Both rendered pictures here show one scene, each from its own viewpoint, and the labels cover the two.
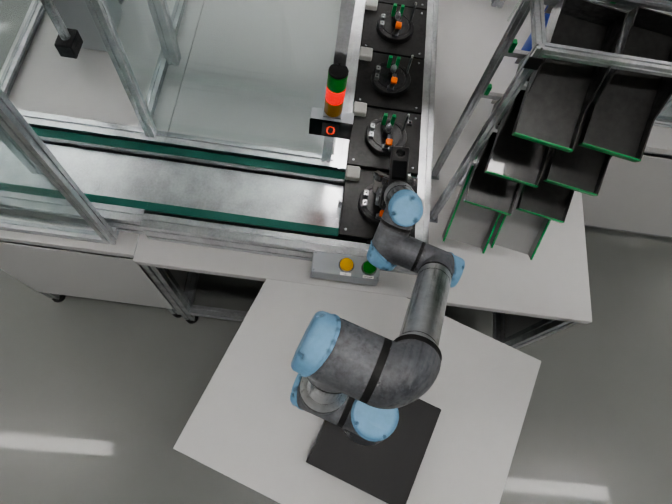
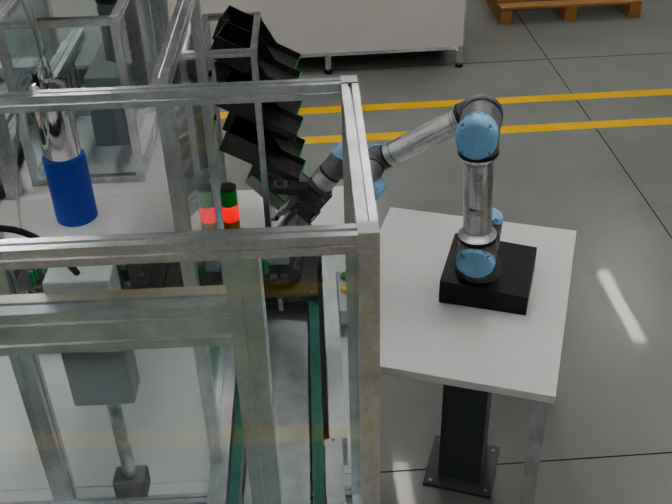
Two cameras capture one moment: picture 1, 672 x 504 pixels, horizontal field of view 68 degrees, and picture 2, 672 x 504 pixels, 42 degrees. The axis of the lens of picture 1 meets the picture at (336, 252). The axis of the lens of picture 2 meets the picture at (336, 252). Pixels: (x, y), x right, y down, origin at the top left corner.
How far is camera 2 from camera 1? 223 cm
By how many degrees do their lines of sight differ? 56
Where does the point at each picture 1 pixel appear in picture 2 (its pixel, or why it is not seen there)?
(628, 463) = not seen: hidden behind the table
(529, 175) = (294, 122)
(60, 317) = not seen: outside the picture
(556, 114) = (276, 74)
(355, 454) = (508, 272)
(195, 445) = (545, 382)
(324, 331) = (473, 116)
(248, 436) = (521, 351)
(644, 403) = not seen: hidden behind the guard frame
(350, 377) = (494, 110)
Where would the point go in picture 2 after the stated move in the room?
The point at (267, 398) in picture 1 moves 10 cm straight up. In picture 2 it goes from (484, 345) to (486, 319)
